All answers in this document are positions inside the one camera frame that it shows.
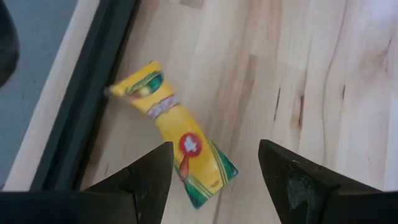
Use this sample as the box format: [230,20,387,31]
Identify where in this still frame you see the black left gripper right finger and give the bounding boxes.
[259,139,382,224]

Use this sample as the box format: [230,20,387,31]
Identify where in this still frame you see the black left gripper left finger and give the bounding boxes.
[85,141,174,224]

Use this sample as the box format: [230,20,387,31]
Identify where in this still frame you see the yellow green crayon box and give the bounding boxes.
[104,60,239,210]

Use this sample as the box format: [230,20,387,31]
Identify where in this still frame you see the dark round object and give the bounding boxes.
[0,0,21,88]

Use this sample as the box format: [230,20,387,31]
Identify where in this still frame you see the black aluminium table frame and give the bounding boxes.
[30,0,141,191]

